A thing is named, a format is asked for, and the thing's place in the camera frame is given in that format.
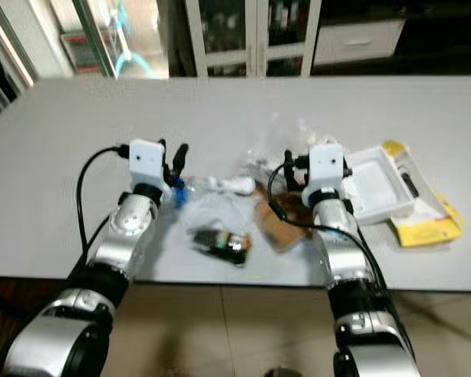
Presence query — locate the small blue wrapper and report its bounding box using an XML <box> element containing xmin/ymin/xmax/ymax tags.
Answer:
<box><xmin>171</xmin><ymin>179</ymin><xmax>188</xmax><ymax>207</ymax></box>

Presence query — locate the clear crumpled plastic bag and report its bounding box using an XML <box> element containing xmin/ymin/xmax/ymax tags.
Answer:
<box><xmin>239</xmin><ymin>113</ymin><xmax>319</xmax><ymax>186</ymax></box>

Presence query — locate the white plastic tray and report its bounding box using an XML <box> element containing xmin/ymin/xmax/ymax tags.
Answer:
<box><xmin>344</xmin><ymin>145</ymin><xmax>418</xmax><ymax>225</ymax></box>

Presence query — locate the dark snack wrapper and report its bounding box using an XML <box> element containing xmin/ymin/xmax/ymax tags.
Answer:
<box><xmin>192</xmin><ymin>227</ymin><xmax>253</xmax><ymax>265</ymax></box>

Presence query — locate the white glass-door cabinet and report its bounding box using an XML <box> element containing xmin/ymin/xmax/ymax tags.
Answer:
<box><xmin>184</xmin><ymin>0</ymin><xmax>323</xmax><ymax>79</ymax></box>

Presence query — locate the yellow paper package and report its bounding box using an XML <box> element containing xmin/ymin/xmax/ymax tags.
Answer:
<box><xmin>381</xmin><ymin>140</ymin><xmax>465</xmax><ymax>248</ymax></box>

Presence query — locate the metal-framed glass door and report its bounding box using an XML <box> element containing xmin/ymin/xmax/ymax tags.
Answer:
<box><xmin>71</xmin><ymin>0</ymin><xmax>170</xmax><ymax>80</ymax></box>

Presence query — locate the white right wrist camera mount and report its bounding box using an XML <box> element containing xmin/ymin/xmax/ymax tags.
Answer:
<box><xmin>308</xmin><ymin>143</ymin><xmax>348</xmax><ymax>207</ymax></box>

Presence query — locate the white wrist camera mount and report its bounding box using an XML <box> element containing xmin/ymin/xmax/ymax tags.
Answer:
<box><xmin>308</xmin><ymin>143</ymin><xmax>348</xmax><ymax>207</ymax></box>
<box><xmin>127</xmin><ymin>139</ymin><xmax>168</xmax><ymax>199</ymax></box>

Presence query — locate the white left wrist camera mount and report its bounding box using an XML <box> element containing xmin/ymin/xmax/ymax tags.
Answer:
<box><xmin>127</xmin><ymin>139</ymin><xmax>168</xmax><ymax>199</ymax></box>

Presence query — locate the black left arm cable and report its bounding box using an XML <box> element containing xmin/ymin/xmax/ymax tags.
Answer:
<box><xmin>75</xmin><ymin>144</ymin><xmax>131</xmax><ymax>256</ymax></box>

